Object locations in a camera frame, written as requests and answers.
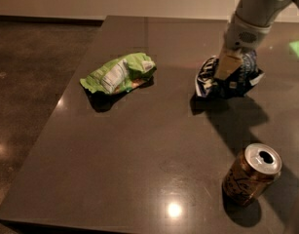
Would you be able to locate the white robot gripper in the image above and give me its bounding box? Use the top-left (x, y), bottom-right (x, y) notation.
top-left (214, 14), bottom-right (271, 80)

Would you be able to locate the blue chip bag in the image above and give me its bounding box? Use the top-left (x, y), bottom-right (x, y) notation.
top-left (195, 51), bottom-right (265, 99)

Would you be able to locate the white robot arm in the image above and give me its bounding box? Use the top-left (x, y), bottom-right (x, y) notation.
top-left (214, 0), bottom-right (299, 80)

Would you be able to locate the green rice chip bag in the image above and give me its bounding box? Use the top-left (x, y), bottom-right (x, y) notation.
top-left (80, 53), bottom-right (157, 96)

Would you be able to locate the brown soda can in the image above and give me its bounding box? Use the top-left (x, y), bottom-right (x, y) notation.
top-left (222, 143), bottom-right (282, 207)

